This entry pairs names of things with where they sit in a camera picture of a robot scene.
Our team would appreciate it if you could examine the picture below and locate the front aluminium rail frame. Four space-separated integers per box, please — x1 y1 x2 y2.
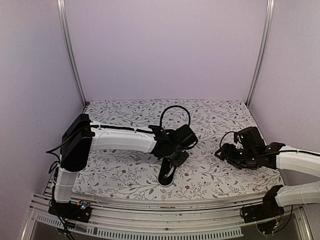
21 193 315 240

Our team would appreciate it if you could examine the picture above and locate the aluminium frame post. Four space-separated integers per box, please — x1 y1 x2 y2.
245 0 275 109
56 0 87 108

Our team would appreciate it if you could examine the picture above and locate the floral patterned table mat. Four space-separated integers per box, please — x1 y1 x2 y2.
48 98 287 201

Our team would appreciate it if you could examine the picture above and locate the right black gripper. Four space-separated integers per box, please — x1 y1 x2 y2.
215 143 257 169

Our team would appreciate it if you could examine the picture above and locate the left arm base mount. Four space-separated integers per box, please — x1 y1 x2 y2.
48 199 92 223

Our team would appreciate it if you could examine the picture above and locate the black looped cable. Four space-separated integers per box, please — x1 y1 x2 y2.
219 131 237 151
159 105 192 131

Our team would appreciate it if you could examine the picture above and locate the right aluminium frame post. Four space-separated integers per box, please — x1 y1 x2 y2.
245 0 275 109

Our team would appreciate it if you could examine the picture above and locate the left black looped cable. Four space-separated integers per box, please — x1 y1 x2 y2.
159 105 192 131

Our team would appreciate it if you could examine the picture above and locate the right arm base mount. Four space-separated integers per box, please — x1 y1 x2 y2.
239 200 285 223

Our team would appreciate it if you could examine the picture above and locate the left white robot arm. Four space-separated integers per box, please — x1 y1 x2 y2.
53 113 198 217

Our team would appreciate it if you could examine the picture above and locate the right black looped cable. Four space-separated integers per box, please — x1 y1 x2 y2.
219 131 237 151

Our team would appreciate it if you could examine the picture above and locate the black white canvas sneaker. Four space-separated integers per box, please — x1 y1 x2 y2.
157 158 177 187

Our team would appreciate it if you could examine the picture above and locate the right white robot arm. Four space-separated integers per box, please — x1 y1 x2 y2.
214 126 320 218

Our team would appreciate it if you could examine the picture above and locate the left aluminium frame post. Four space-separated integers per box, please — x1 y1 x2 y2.
56 0 87 108

